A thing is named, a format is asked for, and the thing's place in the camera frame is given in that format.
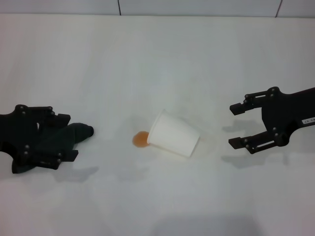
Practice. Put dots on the dark blue rag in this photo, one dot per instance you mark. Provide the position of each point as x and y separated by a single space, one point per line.
71 135

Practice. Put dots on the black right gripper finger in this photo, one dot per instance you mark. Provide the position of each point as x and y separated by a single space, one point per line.
256 145
242 107

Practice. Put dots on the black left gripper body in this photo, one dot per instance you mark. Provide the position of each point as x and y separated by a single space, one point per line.
17 127

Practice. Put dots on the white paper cup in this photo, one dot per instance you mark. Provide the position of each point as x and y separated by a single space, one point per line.
172 134

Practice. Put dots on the orange-brown liquid stain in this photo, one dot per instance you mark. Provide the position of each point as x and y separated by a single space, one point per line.
140 140

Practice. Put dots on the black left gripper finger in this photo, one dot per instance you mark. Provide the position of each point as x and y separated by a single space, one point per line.
49 158
49 115

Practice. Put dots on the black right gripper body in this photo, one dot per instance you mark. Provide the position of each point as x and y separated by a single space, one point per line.
290 110

